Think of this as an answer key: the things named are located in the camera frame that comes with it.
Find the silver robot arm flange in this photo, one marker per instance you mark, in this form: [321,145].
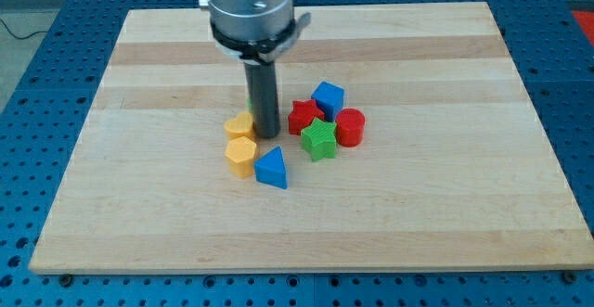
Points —
[256,31]

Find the yellow heart block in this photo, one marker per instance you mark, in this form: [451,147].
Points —
[240,126]

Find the yellow hexagon block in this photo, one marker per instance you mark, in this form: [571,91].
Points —
[241,154]

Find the green star block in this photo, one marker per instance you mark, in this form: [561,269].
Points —
[319,139]

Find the red star block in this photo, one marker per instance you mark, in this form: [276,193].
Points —
[302,115]

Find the blue triangle block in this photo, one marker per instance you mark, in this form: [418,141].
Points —
[270,169]

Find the blue cube block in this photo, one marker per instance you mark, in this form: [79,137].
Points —
[330,99]

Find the red cylinder block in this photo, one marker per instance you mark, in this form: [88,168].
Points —
[350,127]

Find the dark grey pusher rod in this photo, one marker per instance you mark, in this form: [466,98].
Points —
[263,92]

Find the wooden board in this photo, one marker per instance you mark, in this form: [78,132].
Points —
[455,171]

